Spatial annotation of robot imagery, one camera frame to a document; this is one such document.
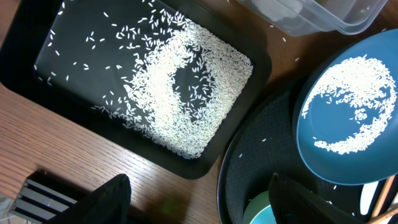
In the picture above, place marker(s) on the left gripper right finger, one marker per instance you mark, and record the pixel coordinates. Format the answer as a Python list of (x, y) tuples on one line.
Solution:
[(291, 202)]

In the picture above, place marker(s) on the pile of white rice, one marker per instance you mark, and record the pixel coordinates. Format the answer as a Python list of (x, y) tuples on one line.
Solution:
[(181, 84)]

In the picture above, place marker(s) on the dark blue plate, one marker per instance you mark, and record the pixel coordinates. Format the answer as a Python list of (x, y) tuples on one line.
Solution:
[(345, 116)]

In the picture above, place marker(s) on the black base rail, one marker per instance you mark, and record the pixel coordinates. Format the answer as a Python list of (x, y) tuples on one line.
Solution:
[(44, 195)]

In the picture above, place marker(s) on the light blue plastic knife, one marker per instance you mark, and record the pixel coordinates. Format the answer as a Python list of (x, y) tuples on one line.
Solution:
[(366, 198)]

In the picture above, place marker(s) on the clear plastic bin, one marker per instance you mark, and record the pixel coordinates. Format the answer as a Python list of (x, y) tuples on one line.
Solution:
[(303, 17)]

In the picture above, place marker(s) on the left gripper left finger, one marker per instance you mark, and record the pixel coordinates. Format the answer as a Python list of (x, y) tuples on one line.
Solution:
[(108, 204)]

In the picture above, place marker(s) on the teal bowl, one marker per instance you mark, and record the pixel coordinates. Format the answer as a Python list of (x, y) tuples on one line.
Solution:
[(259, 210)]

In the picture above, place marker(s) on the black rectangular tray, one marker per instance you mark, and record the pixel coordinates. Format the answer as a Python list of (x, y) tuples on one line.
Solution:
[(44, 60)]

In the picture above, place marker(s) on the wooden chopstick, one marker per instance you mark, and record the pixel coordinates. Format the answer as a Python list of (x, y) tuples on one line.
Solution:
[(383, 217), (382, 196)]

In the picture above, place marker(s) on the black round tray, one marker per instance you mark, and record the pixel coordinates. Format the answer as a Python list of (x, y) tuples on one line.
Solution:
[(263, 145)]

